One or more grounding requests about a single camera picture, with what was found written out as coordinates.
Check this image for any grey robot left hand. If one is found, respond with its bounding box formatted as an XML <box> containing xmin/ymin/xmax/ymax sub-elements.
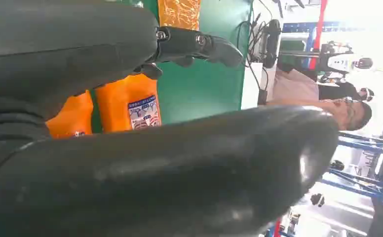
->
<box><xmin>0</xmin><ymin>0</ymin><xmax>340</xmax><ymax>237</ymax></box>

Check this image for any orange drink bottle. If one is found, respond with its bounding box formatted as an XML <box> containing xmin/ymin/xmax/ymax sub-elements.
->
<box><xmin>95</xmin><ymin>73</ymin><xmax>162</xmax><ymax>134</ymax></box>
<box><xmin>46</xmin><ymin>91</ymin><xmax>94</xmax><ymax>140</ymax></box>

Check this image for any green table mat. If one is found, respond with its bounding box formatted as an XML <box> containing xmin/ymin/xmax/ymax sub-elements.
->
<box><xmin>89</xmin><ymin>0</ymin><xmax>254</xmax><ymax>134</ymax></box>

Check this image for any white table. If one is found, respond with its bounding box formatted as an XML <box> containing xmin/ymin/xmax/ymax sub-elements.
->
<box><xmin>240</xmin><ymin>0</ymin><xmax>285</xmax><ymax>110</ymax></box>

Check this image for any yellow plastic sheet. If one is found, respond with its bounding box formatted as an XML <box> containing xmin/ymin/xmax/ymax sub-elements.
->
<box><xmin>157</xmin><ymin>0</ymin><xmax>201</xmax><ymax>31</ymax></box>

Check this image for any black handheld controller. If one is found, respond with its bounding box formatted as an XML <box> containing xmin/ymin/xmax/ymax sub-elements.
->
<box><xmin>263</xmin><ymin>19</ymin><xmax>282</xmax><ymax>69</ymax></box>

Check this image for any person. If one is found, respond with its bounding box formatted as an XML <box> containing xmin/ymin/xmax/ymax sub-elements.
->
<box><xmin>266</xmin><ymin>68</ymin><xmax>374</xmax><ymax>132</ymax></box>
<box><xmin>318</xmin><ymin>81</ymin><xmax>375</xmax><ymax>103</ymax></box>

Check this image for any white and black machine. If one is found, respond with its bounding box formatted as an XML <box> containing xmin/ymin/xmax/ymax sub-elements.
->
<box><xmin>319</xmin><ymin>40</ymin><xmax>374</xmax><ymax>74</ymax></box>

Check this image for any red pole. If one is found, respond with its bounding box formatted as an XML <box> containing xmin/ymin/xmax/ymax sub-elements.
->
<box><xmin>308</xmin><ymin>0</ymin><xmax>329</xmax><ymax>71</ymax></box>

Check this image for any tangled black cable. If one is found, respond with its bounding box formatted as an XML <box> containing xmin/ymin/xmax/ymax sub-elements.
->
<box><xmin>236</xmin><ymin>0</ymin><xmax>274</xmax><ymax>106</ymax></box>

